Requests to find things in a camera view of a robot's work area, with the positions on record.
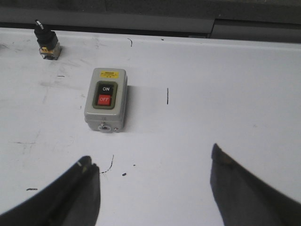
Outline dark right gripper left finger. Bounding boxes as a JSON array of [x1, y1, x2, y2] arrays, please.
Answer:
[[0, 156, 101, 226]]

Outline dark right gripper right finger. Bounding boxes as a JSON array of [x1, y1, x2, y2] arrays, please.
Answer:
[[210, 144, 301, 226]]

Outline grey granite counter slab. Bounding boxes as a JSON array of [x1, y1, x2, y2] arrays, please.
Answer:
[[0, 0, 301, 24]]

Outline grey on off switch box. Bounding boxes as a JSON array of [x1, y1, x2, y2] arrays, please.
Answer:
[[84, 68, 127, 133]]

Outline black selector switch yellow base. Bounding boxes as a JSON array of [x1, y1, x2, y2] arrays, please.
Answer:
[[34, 19, 61, 60]]

